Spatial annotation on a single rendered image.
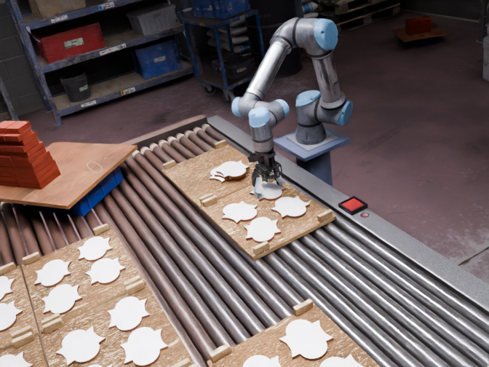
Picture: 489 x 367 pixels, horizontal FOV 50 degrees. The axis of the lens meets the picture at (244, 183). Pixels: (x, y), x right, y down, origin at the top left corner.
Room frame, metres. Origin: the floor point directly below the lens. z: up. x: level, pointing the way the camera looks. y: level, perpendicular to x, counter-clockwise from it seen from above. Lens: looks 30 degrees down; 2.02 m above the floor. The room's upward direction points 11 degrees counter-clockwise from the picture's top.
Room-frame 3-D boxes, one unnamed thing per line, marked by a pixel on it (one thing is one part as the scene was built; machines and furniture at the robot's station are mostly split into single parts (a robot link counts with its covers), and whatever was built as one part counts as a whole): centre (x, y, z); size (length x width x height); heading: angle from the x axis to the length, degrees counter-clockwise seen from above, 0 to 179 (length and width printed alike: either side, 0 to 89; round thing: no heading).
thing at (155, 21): (6.32, 0.69, 0.76); 0.50 x 0.36 x 0.24; 119
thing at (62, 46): (5.96, 1.60, 0.78); 0.66 x 0.45 x 0.28; 114
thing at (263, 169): (1.74, -0.10, 1.08); 0.09 x 0.08 x 0.12; 25
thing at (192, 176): (2.02, 0.12, 0.93); 0.41 x 0.35 x 0.02; 24
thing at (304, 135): (2.28, -0.36, 0.93); 0.15 x 0.15 x 0.10
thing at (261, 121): (1.74, -0.10, 1.24); 0.09 x 0.08 x 0.11; 139
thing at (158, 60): (6.34, 0.77, 0.32); 0.50 x 0.41 x 0.37; 110
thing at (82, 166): (2.12, 0.79, 1.03); 0.50 x 0.50 x 0.02; 62
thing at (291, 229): (1.64, -0.06, 0.93); 0.41 x 0.35 x 0.02; 25
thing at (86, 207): (2.08, 0.74, 0.97); 0.31 x 0.31 x 0.10; 62
